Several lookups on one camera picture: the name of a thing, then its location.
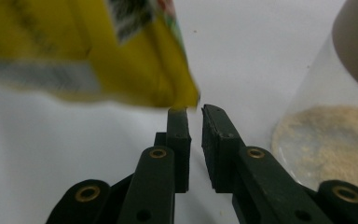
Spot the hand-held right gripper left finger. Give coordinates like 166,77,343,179
117,106,192,224

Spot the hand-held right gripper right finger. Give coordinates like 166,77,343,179
200,104,334,224

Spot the glass jug with beige powder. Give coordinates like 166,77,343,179
269,0,358,200

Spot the yellow spout pouch green cap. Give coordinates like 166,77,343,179
0,0,201,110

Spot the white paper sheet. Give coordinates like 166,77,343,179
0,0,358,224

